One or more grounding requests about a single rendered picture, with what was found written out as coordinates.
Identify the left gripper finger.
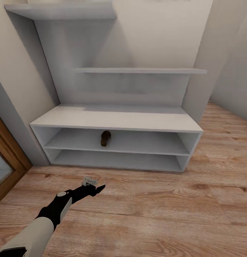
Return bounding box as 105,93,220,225
95,185,106,194

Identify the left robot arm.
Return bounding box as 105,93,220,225
0,177,106,257

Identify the sandal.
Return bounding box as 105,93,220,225
101,131,111,147

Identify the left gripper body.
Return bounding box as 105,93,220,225
78,184,96,199

